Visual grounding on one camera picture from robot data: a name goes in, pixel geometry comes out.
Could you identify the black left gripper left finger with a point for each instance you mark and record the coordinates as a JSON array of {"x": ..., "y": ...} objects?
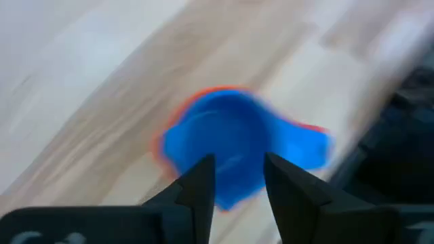
[{"x": 198, "y": 196}]

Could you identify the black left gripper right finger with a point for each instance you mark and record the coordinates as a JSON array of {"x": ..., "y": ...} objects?
[{"x": 298, "y": 210}]

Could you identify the light blue measuring cup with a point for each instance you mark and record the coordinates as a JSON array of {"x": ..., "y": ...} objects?
[{"x": 234, "y": 128}]

